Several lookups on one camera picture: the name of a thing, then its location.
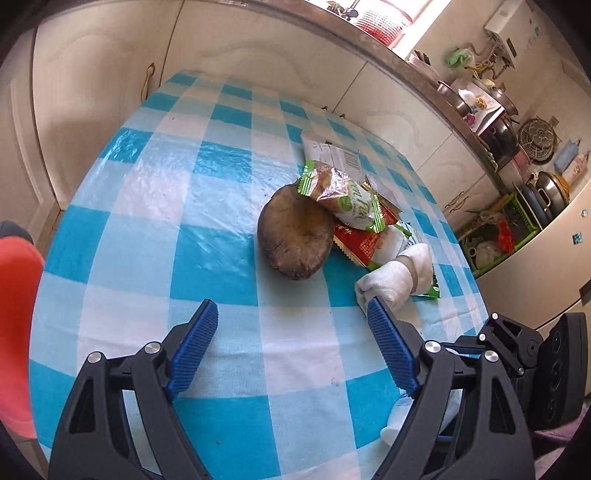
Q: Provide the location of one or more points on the floral cloth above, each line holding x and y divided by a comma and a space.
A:
480, 108

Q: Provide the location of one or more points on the white plastic bottle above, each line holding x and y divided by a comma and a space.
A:
397, 415

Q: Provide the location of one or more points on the small green snack packet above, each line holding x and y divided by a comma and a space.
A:
351, 203

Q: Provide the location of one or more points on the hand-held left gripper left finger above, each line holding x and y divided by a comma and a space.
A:
198, 350

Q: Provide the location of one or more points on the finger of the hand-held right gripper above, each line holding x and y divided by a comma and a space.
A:
508, 341

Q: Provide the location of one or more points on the white water heater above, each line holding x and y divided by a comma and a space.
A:
512, 23

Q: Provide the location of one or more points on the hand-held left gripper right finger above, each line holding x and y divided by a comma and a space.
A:
392, 350

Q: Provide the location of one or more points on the steel wok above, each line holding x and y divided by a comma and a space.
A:
549, 194

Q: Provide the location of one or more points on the crumpled white tissue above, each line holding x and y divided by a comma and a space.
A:
392, 281

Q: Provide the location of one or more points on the large green white packet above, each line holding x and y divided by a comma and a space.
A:
392, 242

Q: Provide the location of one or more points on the white flat packet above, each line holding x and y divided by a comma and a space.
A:
323, 150

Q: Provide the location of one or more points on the round grey steamer rack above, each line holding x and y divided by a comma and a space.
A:
535, 141

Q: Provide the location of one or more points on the white kitchen cabinet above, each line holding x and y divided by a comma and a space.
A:
258, 50

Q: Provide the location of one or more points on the large steel pot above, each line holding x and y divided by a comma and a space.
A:
501, 136

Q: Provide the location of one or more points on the green dish rack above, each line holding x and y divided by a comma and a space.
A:
524, 230

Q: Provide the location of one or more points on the blue white checked tablecloth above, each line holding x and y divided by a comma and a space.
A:
221, 194

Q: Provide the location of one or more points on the white refrigerator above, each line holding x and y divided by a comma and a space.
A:
545, 277

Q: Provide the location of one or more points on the grey flat packet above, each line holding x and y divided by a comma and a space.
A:
383, 194

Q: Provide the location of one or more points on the green rag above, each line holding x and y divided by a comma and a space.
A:
457, 57

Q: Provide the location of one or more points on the brown coconut shell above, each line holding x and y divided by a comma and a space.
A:
295, 235

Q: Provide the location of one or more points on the blue bottle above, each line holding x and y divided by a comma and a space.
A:
565, 157

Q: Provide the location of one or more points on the steel basin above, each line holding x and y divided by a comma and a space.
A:
455, 99

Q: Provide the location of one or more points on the red snack packet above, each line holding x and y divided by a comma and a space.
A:
360, 242

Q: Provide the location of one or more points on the red plastic basket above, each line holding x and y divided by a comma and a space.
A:
383, 21

